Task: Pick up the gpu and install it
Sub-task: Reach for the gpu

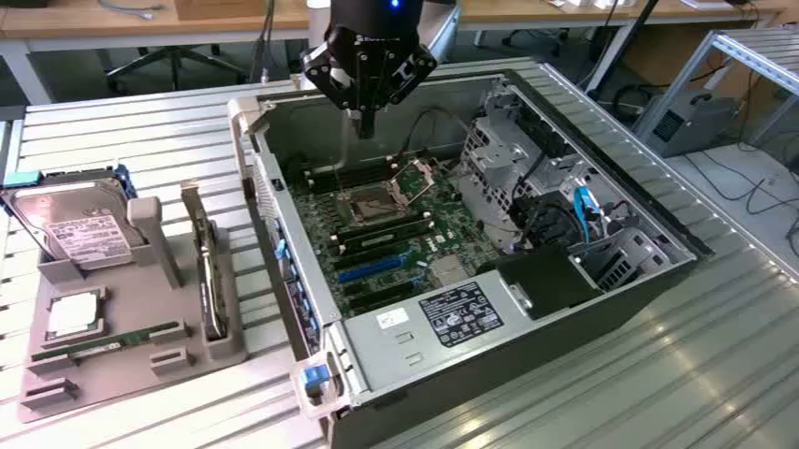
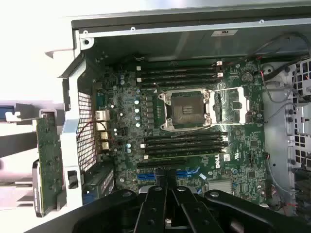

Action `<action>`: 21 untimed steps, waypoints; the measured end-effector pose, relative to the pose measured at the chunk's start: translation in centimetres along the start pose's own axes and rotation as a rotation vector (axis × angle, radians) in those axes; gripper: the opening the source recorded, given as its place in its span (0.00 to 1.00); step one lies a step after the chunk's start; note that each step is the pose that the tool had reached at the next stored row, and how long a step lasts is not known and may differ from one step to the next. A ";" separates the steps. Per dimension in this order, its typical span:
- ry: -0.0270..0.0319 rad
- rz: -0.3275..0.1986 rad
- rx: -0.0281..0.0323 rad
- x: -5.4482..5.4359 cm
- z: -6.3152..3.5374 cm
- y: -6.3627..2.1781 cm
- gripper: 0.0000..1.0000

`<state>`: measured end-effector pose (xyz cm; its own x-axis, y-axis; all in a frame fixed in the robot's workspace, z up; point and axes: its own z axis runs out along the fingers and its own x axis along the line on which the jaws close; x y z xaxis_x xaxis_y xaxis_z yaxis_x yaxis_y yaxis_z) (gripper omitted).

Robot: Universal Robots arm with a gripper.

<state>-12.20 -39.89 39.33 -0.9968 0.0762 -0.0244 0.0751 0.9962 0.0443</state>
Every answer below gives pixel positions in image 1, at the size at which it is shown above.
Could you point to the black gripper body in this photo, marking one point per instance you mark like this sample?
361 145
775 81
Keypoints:
375 18

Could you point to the green graphics card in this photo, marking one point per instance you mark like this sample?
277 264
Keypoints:
208 280

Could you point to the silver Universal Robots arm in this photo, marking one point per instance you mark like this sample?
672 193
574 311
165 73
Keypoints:
446 33

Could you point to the black office chair base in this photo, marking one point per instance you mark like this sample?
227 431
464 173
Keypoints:
536 33
175 56

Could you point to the cardboard box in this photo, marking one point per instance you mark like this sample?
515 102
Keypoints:
219 9

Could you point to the silver drive cage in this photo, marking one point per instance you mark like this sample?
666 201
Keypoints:
506 145

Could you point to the metal socket cover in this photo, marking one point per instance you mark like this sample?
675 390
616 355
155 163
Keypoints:
430 186

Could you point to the CPU socket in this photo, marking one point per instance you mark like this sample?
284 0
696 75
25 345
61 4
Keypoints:
371 206

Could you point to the black stand pole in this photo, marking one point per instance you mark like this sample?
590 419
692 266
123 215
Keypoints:
626 39

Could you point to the green RAM stick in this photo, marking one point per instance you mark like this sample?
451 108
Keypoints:
100 348
375 240

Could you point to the green motherboard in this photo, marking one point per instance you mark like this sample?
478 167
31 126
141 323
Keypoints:
462 243

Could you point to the black expansion slot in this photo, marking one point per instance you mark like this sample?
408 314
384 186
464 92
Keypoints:
368 259

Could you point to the blue expansion slot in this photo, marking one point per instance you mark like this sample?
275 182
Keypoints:
375 270

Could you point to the silver chipset heatsink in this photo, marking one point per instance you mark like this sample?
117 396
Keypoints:
450 271

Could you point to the grey box unit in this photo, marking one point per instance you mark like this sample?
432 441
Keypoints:
699 126

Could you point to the black plastic air shroud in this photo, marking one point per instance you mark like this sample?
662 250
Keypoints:
550 285

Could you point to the hard disk in blue carrier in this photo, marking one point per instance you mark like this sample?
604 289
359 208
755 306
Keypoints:
75 220

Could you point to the silver disk bay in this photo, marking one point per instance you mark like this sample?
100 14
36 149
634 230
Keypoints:
618 266

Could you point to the aluminium profile rack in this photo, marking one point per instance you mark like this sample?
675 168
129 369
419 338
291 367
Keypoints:
762 47

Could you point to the silver power supply unit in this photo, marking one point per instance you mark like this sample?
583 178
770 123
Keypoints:
387 355

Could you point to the blue case latch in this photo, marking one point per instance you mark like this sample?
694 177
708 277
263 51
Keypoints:
313 376

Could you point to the silver CPU chip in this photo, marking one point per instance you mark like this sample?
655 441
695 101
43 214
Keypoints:
73 315

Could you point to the open black PC case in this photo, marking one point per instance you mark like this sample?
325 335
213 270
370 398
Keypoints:
436 407

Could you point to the grey parts rack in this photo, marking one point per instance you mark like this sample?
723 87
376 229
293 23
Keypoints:
124 374

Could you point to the wooden desk with white frame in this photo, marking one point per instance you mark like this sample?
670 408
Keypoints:
75 23
687 16

